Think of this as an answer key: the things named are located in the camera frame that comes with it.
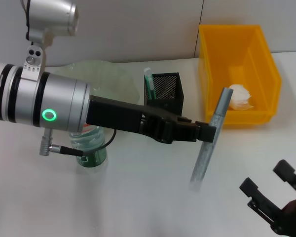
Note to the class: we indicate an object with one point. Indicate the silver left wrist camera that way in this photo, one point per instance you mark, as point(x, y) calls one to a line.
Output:
point(51, 19)

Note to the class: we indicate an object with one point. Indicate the clear green-label water bottle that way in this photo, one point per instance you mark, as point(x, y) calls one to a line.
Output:
point(91, 145)

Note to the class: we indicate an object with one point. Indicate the translucent wavy glass fruit plate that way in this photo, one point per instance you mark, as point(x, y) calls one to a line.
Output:
point(108, 76)

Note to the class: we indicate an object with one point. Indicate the white paper ball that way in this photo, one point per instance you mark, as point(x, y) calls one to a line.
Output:
point(241, 96)

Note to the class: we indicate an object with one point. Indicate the yellow plastic bin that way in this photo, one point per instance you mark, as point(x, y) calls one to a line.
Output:
point(219, 61)

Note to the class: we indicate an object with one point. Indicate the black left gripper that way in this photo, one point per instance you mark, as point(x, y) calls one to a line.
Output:
point(118, 116)

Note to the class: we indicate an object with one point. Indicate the grey marker pen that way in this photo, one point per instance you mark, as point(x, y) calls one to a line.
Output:
point(207, 153)

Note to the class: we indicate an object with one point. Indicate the green pen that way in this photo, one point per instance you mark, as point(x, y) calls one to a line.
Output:
point(148, 84)

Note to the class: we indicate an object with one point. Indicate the black mesh pen holder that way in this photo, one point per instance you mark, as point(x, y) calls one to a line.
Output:
point(167, 84)

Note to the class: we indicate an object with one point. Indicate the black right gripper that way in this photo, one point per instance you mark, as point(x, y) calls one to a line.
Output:
point(293, 217)

